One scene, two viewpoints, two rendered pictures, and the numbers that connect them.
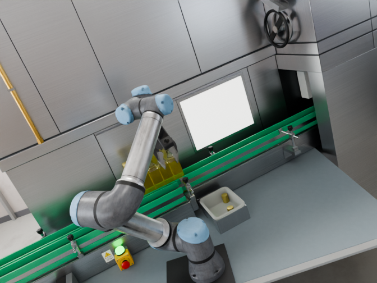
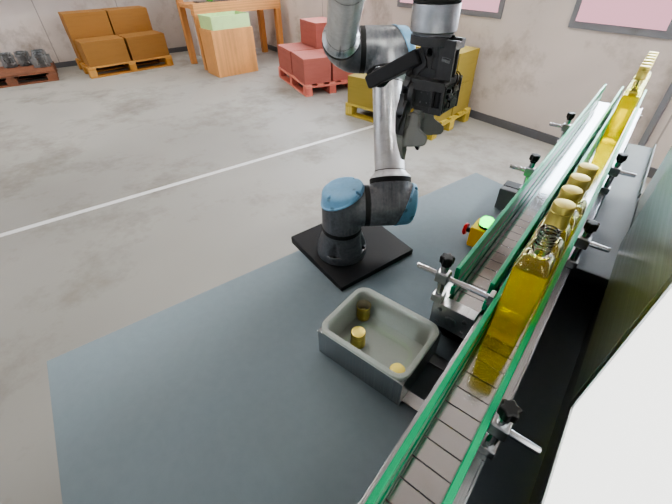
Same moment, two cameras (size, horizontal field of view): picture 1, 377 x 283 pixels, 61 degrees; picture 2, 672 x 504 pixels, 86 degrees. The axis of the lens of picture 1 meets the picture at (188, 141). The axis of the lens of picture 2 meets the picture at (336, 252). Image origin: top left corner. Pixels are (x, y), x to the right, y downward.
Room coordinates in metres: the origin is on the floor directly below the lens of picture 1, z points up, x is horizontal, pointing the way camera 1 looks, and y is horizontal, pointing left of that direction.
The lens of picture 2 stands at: (1.73, -0.44, 1.48)
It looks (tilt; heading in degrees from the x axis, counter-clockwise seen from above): 40 degrees down; 142
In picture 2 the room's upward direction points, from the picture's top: 1 degrees counter-clockwise
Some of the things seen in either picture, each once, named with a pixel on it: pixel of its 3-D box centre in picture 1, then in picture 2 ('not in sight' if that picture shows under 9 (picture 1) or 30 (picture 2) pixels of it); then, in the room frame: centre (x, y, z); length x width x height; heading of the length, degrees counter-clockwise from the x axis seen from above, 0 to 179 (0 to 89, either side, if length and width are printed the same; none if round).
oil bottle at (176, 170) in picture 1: (176, 172); (519, 296); (1.57, 0.12, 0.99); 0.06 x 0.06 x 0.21; 14
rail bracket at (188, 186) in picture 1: (187, 186); (453, 283); (1.45, 0.09, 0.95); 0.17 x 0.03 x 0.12; 13
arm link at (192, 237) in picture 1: (193, 237); (344, 205); (1.06, 0.11, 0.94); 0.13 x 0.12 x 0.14; 55
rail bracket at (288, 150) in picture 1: (291, 142); not in sight; (1.60, -0.54, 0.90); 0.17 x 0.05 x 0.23; 13
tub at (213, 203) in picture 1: (223, 208); (378, 338); (1.38, -0.05, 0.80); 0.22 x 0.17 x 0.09; 13
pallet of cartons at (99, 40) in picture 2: not in sight; (117, 40); (-6.00, 0.96, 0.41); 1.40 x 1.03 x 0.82; 87
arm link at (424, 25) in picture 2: not in sight; (435, 19); (1.29, 0.11, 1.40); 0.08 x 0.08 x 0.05
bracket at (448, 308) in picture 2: (191, 200); (452, 317); (1.47, 0.09, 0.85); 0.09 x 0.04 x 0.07; 13
